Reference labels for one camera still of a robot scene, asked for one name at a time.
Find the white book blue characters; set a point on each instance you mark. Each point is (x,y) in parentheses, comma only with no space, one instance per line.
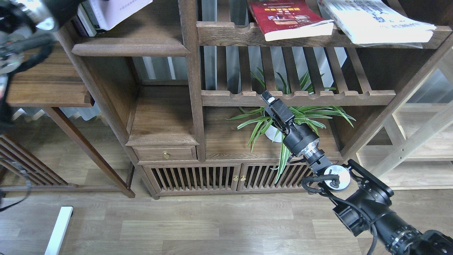
(372,22)

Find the green spider plant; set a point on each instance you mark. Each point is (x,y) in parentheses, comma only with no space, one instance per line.
(304,114)

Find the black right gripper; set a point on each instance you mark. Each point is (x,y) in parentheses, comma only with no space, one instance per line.
(301,140)

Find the white bar on floor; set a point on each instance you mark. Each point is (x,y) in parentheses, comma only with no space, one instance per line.
(58,233)

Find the dark slatted wooden rack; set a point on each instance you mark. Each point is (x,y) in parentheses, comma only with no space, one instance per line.
(37,175)

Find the dark wooden bookshelf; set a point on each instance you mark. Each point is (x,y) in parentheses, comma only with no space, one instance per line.
(162,76)

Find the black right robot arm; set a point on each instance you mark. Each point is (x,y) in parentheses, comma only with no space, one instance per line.
(362,200)

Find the white spine upright book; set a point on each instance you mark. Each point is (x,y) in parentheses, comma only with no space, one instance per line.
(86,22)

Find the white plant pot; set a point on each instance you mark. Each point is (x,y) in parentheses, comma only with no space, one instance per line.
(272,132)

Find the light wooden shelf frame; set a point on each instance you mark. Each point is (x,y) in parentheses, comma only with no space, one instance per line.
(414,148)

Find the lavender white paperback book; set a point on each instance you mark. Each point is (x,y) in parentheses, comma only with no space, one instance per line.
(110,13)

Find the red cover book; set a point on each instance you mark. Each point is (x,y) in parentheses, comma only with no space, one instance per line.
(288,19)

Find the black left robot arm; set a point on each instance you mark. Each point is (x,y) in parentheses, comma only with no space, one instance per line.
(27,40)

